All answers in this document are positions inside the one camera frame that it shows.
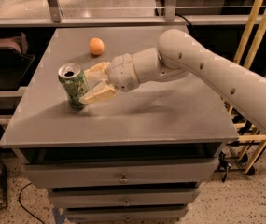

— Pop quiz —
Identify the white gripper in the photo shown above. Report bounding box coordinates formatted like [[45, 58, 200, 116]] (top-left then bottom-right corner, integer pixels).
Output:
[[79, 54, 140, 104]]

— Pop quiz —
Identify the green soda can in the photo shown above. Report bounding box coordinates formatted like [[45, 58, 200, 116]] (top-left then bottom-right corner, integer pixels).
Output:
[[58, 63, 89, 110]]

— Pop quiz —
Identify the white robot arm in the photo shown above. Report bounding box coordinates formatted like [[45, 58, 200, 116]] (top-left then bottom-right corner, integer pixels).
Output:
[[79, 29, 266, 135]]

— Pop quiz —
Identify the orange fruit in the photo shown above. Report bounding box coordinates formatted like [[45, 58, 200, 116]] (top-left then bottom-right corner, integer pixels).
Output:
[[89, 37, 105, 56]]

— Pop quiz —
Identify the grey drawer cabinet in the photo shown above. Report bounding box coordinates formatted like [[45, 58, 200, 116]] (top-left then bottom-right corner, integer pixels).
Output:
[[0, 27, 237, 223]]

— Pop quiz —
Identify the dark chair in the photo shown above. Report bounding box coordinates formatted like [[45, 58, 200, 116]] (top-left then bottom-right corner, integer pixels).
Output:
[[0, 33, 35, 91]]

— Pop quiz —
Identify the black cable at window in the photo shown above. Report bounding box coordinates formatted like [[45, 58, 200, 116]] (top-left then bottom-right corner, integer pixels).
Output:
[[175, 13, 199, 39]]

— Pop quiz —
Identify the black floor cable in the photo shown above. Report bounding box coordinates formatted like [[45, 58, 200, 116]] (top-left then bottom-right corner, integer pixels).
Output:
[[17, 182, 47, 224]]

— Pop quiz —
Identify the wooden ladder frame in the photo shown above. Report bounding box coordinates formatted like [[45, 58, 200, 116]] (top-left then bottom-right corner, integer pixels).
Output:
[[225, 0, 266, 175]]

